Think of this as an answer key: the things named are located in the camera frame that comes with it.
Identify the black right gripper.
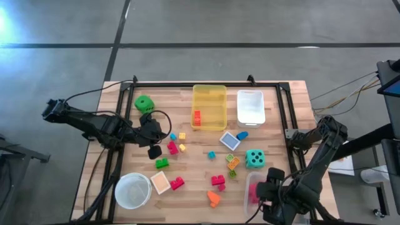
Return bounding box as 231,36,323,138
256,167,294,225

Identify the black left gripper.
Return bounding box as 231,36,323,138
136,112,164,160

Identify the pink foam die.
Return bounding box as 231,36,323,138
248,182,260,204

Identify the green foam die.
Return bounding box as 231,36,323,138
134,94,156,114

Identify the blue card with white frame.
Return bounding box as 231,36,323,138
219,131,241,152

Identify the yellow translucent plastic bin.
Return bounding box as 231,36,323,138
191,84,228,131

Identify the clear plastic container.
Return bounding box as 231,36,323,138
243,171,310,225

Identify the teal foam die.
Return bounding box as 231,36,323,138
244,149,266,170

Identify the orange long toy brick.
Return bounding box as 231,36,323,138
227,156,241,171

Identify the orange toy car block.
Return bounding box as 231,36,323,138
206,191,221,209

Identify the white round bucket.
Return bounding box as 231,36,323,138
114,172,153,210

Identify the white paper sheet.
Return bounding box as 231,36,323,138
327,140,356,177

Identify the white plastic bin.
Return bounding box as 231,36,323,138
236,89,266,128

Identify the white rounded object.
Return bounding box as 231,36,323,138
360,164,390,184

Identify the black equipment stand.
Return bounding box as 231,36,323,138
323,93,400,216

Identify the grey metal stand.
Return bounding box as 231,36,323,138
0,136,51,225

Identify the black monitor with blue screen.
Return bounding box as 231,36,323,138
376,59,400,98

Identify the black left wrist camera cable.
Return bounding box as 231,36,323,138
146,109,173,141

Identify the orange card with white frame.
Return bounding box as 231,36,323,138
150,171,172,196

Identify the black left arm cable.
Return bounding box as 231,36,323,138
64,79,134,104

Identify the grey cable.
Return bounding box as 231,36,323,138
310,71,379,102

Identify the yellow cable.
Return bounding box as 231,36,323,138
312,77,381,116

